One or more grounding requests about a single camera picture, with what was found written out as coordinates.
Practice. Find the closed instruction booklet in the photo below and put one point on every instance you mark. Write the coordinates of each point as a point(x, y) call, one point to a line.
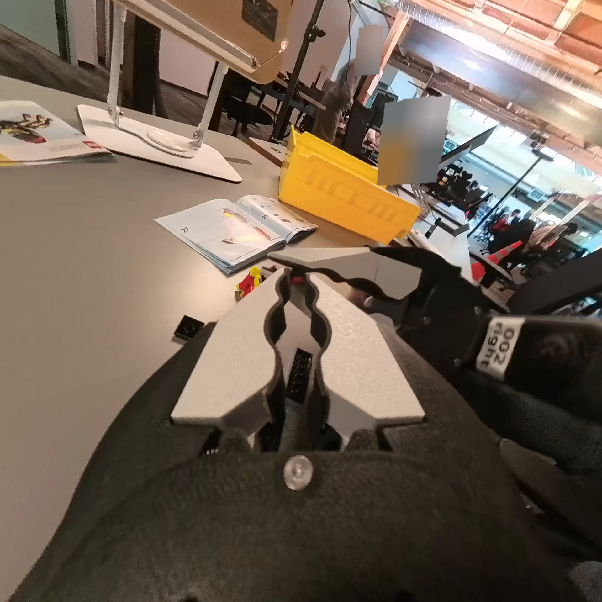
point(47, 136)

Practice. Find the black square toy tile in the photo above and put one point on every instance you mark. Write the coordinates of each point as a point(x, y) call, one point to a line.
point(188, 327)

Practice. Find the open instruction booklet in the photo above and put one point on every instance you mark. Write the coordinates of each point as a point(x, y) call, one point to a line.
point(225, 235)

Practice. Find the wooden book stand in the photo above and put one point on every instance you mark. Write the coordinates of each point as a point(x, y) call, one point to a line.
point(211, 33)

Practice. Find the orange traffic cone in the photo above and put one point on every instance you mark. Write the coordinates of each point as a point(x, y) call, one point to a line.
point(479, 272)
point(505, 251)

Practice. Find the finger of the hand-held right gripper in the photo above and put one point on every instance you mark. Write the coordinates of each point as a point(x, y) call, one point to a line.
point(329, 258)

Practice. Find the black light stand pole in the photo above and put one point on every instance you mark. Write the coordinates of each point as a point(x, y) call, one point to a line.
point(305, 56)

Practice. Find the yellow plastic bin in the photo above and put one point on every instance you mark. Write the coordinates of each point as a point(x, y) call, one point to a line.
point(338, 188)

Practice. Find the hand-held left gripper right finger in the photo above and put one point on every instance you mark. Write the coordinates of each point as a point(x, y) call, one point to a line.
point(371, 371)

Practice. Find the red yellow black brick assembly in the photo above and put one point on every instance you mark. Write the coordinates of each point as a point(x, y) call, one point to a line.
point(248, 282)

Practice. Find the small red black toy brick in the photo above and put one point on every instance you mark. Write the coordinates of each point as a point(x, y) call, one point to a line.
point(296, 280)

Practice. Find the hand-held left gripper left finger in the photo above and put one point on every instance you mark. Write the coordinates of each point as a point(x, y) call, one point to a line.
point(235, 371)

